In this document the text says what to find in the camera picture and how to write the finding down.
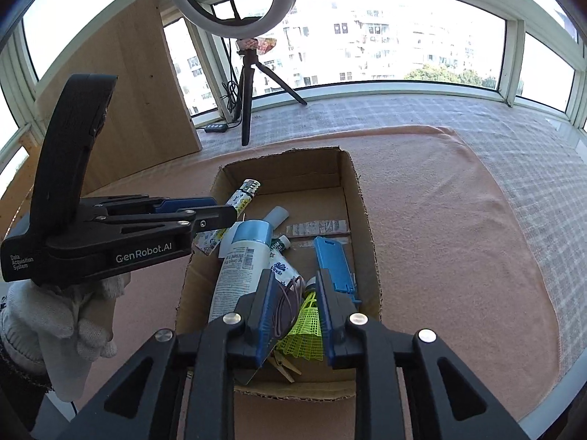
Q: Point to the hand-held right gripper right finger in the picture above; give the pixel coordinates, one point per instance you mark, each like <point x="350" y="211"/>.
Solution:
<point x="326" y="316"/>

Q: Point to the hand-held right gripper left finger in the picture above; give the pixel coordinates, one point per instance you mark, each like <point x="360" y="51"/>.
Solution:
<point x="266" y="316"/>

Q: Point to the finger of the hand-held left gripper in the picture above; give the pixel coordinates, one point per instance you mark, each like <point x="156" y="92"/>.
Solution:
<point x="188" y="203"/>
<point x="206" y="220"/>

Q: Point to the yellow plastic shuttlecock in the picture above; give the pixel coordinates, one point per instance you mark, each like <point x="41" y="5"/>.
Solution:
<point x="307" y="330"/>

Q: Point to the patterned lighter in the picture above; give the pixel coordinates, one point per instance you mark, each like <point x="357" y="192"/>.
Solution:
<point x="243" y="195"/>

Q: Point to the star print tissue packet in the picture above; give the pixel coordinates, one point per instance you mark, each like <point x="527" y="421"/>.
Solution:
<point x="282" y="272"/>

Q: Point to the blue phone stand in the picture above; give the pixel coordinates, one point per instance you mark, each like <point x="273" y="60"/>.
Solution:
<point x="334" y="263"/>

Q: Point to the white lotion bottle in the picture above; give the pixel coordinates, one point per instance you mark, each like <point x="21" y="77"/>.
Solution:
<point x="238" y="270"/>

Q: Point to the wooden clothespin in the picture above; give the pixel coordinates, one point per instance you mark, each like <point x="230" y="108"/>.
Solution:
<point x="286" y="369"/>

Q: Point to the small white cap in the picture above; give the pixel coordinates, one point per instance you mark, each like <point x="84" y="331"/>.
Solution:
<point x="277" y="216"/>

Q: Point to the small green tube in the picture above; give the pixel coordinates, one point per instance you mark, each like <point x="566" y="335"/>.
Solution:
<point x="279" y="244"/>

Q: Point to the cardboard box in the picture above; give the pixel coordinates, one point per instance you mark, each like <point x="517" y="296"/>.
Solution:
<point x="293" y="172"/>

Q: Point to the person's left forearm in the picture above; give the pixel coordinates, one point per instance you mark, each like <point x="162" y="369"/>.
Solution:
<point x="18" y="385"/>

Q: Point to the person's left hand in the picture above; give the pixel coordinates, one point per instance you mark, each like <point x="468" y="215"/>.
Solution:
<point x="50" y="321"/>

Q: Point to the pine wood panel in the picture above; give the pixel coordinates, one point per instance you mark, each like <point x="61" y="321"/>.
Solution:
<point x="13" y="211"/>

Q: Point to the large light wooden board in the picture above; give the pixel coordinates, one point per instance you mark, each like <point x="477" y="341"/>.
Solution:
<point x="151" y="101"/>

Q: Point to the red patterned wrapper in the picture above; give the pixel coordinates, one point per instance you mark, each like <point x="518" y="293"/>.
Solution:
<point x="263" y="46"/>

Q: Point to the white checked mat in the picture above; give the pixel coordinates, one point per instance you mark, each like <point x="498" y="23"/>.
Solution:
<point x="504" y="146"/>

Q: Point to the white window frame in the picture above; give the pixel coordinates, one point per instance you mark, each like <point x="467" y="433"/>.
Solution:
<point x="513" y="55"/>

